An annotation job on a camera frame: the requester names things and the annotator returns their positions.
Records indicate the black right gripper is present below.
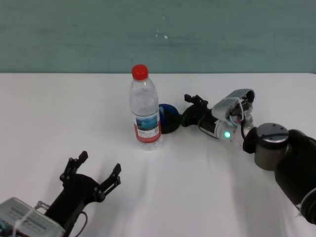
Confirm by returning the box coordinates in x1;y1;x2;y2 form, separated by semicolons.
163;93;219;135

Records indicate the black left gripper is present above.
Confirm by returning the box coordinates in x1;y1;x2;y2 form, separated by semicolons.
43;150;122;234

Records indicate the blue push button black base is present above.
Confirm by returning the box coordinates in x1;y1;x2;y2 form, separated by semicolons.
158;103;181;135

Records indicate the clear water bottle red cap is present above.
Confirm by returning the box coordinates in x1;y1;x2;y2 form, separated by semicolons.
129;64;163;152

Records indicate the white zip tie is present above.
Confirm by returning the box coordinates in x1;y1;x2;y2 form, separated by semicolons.
228;97;247;124
12;206;36;237

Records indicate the thin black right camera cable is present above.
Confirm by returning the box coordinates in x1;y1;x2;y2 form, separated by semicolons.
197;118;221;139

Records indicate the thin black camera cable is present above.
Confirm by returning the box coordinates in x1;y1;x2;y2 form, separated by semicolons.
197;118;221;139
73;211;88;236

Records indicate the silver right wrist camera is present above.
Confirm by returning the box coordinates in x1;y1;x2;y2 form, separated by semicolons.
211;88;256;125

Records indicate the thin black left camera cable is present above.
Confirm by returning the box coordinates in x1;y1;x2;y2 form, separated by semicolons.
73;211;88;236

